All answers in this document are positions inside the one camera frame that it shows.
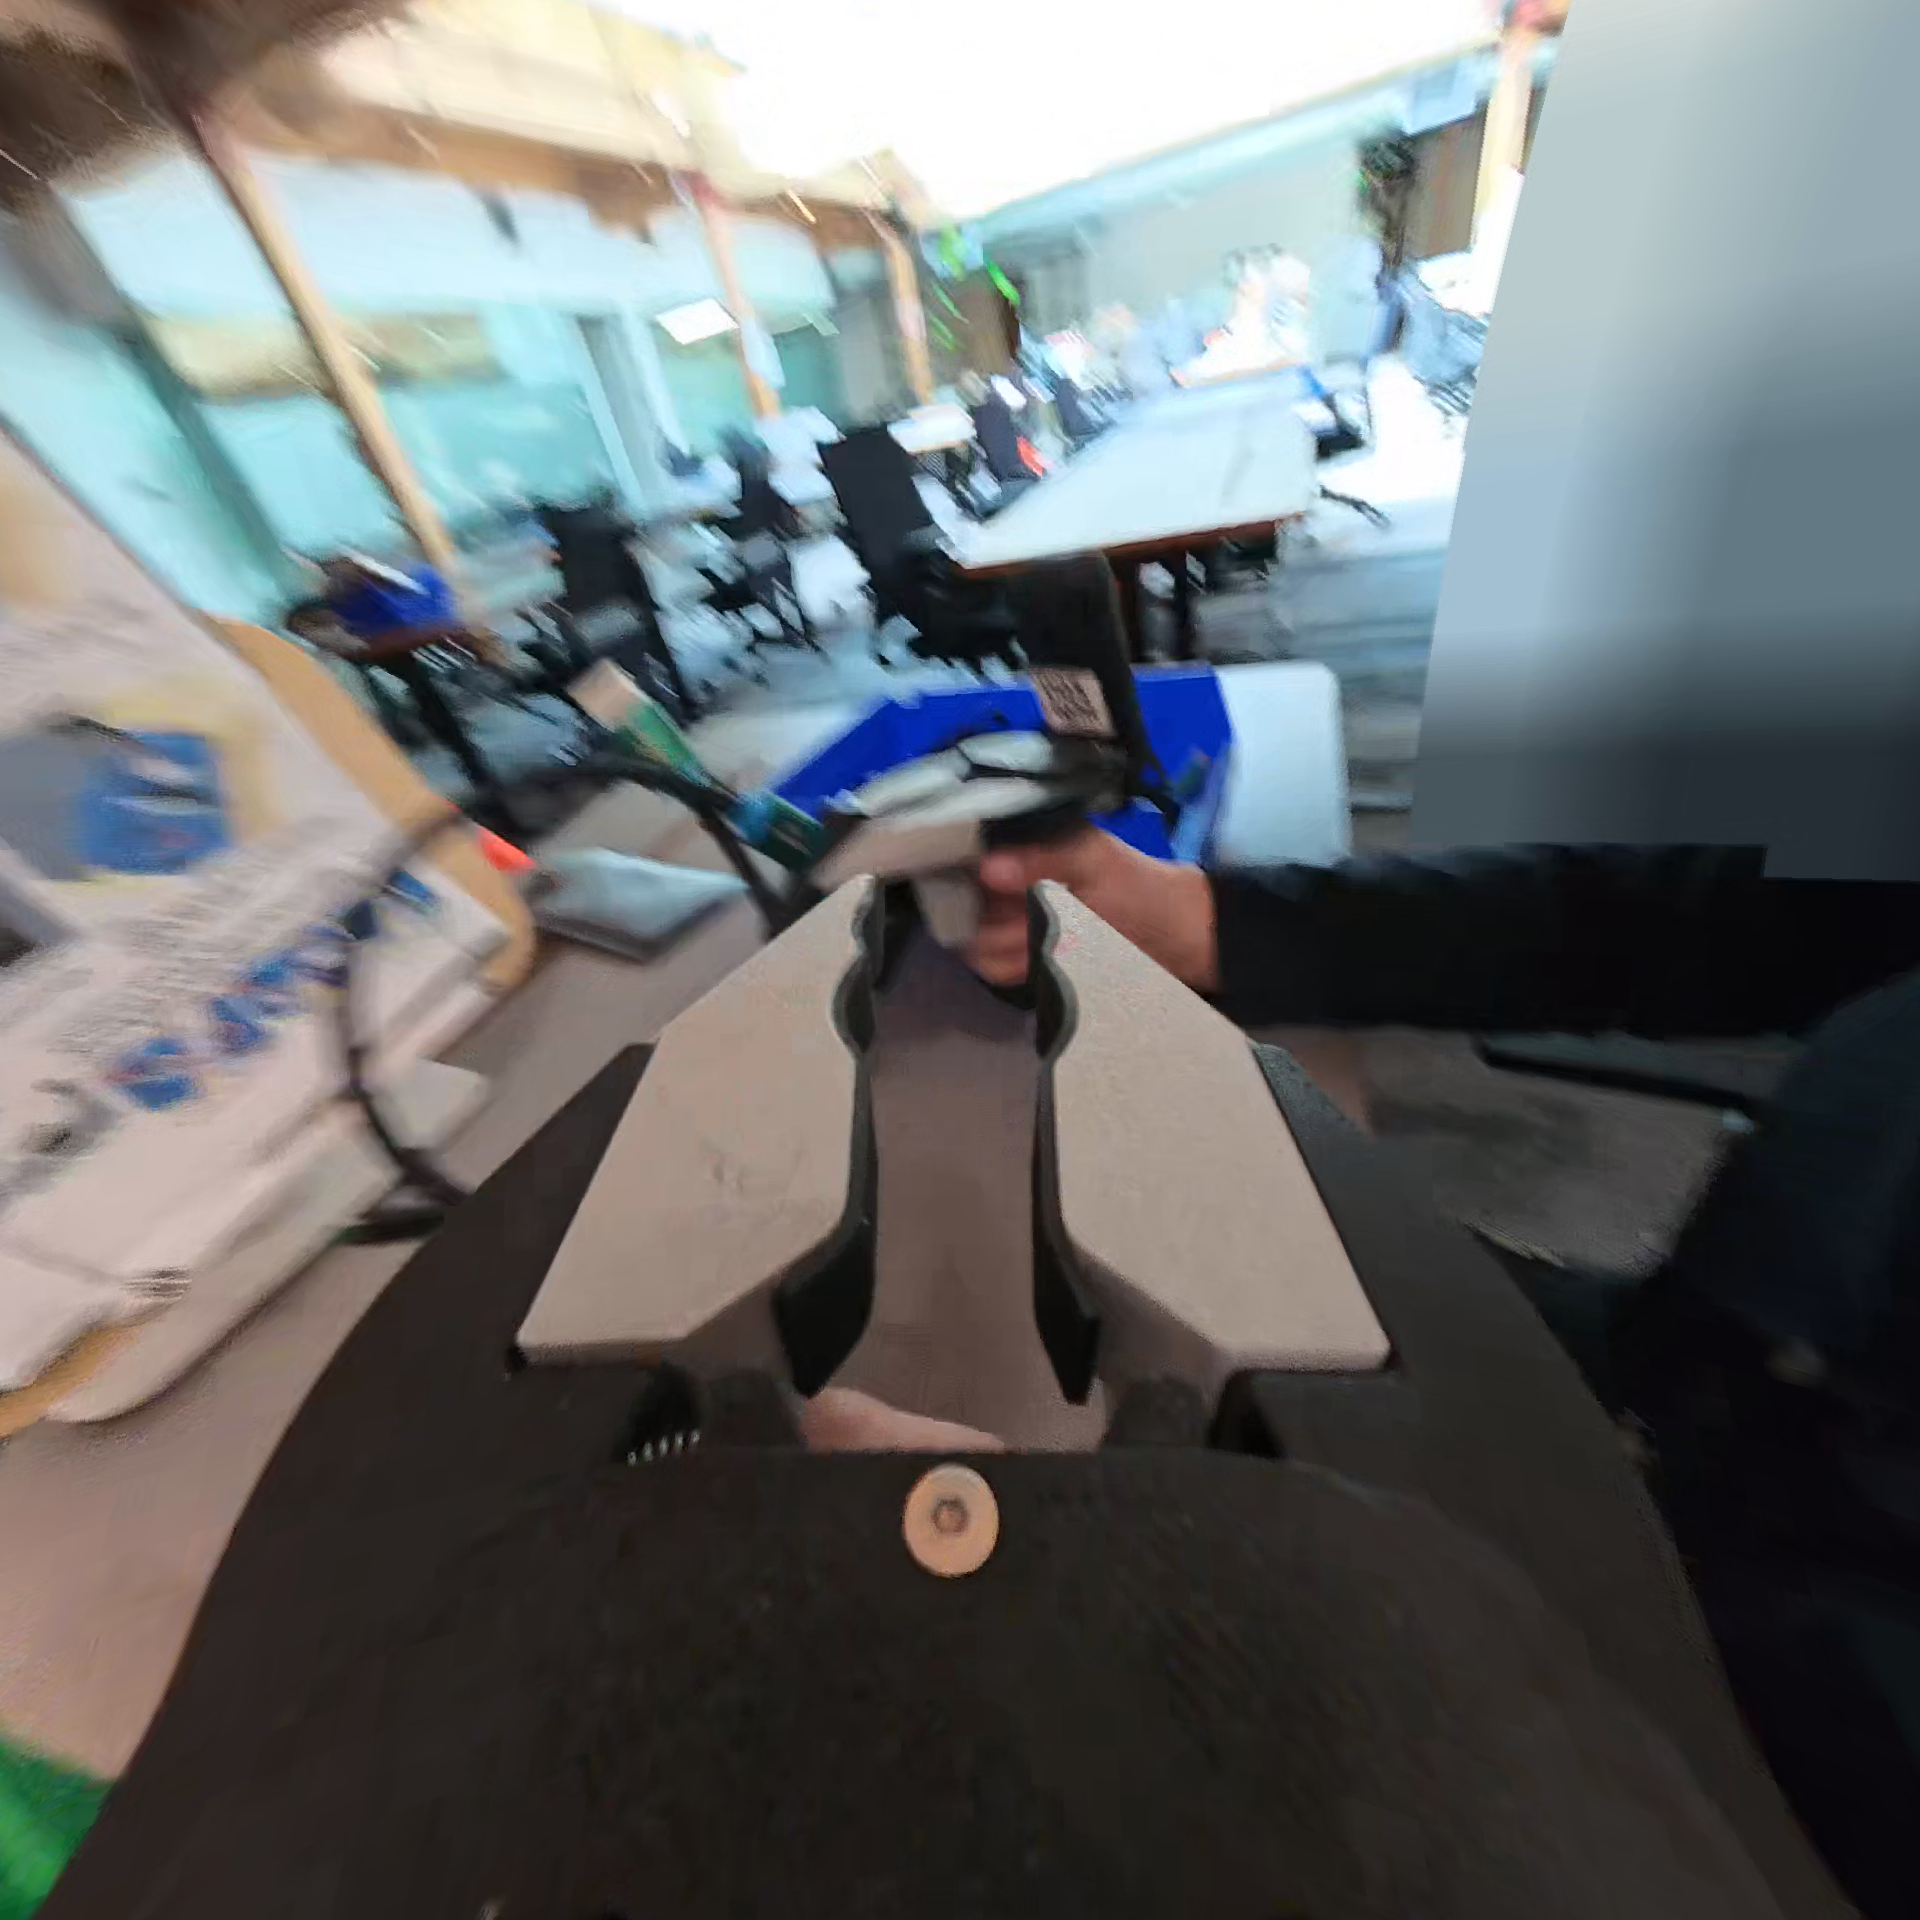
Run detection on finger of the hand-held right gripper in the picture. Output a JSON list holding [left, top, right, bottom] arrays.
[[863, 730, 1065, 809], [816, 785, 1003, 889]]

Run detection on grey office desk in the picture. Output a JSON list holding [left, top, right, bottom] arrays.
[[952, 393, 1325, 663]]

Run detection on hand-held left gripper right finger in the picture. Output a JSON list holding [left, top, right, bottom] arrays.
[[1027, 880, 1392, 1404]]

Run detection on blue plastic bin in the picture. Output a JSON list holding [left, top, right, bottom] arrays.
[[769, 660, 1234, 868]]

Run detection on long wooden office desk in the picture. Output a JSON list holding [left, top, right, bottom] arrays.
[[287, 592, 520, 797]]

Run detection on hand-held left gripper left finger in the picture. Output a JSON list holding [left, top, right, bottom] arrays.
[[515, 873, 887, 1397]]

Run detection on person's right hand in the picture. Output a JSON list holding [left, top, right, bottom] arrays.
[[968, 829, 1221, 993]]

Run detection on black braided cable green plugs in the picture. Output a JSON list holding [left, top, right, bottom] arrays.
[[333, 656, 841, 1249]]

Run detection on green plastic bin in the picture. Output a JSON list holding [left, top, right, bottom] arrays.
[[0, 1737, 120, 1920]]

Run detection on instruction sheet on stand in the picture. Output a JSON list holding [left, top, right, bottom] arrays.
[[0, 434, 540, 1442]]

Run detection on person's right forearm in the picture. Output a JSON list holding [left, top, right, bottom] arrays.
[[1208, 842, 1920, 1039]]

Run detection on small blue parts bin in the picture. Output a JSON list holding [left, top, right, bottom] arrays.
[[333, 557, 459, 639]]

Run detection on white sign stand base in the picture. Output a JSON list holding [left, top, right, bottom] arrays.
[[45, 1048, 497, 1425]]

